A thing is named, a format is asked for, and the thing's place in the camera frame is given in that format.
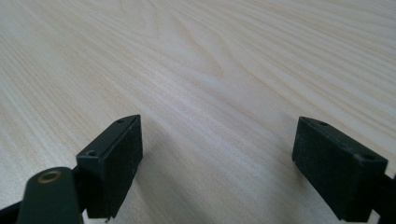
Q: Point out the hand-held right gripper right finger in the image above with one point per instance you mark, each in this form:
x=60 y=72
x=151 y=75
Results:
x=336 y=168

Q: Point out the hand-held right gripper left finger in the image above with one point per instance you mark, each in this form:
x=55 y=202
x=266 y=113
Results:
x=112 y=168

